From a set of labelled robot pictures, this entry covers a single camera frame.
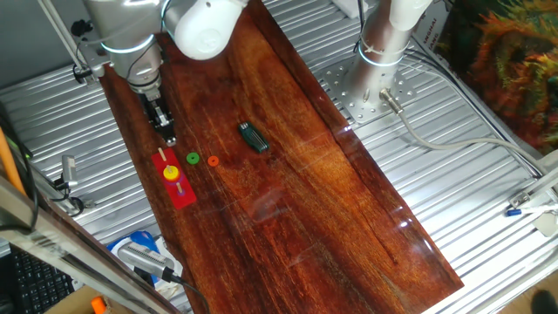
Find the black keyboard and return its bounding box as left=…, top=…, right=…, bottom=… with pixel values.
left=8, top=246, right=76, bottom=314

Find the dark red wooden board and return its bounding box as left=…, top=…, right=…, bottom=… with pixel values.
left=99, top=0, right=466, bottom=314

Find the metal frame bar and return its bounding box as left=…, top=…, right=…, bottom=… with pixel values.
left=0, top=174, right=180, bottom=314

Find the red Hanoi base with pegs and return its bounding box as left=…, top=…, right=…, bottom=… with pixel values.
left=151, top=147, right=198, bottom=211

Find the slanted aluminium pole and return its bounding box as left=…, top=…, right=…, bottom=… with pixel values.
left=37, top=0, right=99, bottom=86

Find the orange pole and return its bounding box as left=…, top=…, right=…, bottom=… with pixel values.
left=0, top=128, right=27, bottom=197

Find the silver ribbed camera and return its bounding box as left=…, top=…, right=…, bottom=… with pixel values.
left=117, top=242, right=176, bottom=283

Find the white printed box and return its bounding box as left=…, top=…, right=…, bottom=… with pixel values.
left=412, top=3, right=450, bottom=54

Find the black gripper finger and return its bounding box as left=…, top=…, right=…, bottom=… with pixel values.
left=151, top=111, right=167, bottom=133
left=160, top=116, right=178, bottom=147

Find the colourful patterned cloth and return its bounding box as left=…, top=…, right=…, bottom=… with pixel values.
left=435, top=0, right=558, bottom=154

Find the white power strip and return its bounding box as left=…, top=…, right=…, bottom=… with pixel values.
left=330, top=0, right=370, bottom=19

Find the small silver camera on mount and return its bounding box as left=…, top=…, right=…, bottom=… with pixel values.
left=52, top=154, right=80, bottom=191

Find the brown cardboard box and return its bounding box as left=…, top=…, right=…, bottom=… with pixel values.
left=45, top=285, right=132, bottom=314

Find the perforated metal robot base plate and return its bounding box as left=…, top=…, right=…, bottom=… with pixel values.
left=320, top=56, right=418, bottom=126

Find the thick grey cable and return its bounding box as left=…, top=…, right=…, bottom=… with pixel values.
left=378, top=88, right=558, bottom=174

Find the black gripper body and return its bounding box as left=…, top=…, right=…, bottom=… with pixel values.
left=139, top=88, right=174, bottom=128

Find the small metal bracket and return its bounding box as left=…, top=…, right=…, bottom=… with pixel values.
left=508, top=191, right=531, bottom=209

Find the green folding hex key set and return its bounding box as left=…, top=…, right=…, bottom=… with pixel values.
left=237, top=121, right=270, bottom=154

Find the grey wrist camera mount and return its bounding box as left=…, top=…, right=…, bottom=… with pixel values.
left=70, top=18, right=115, bottom=82

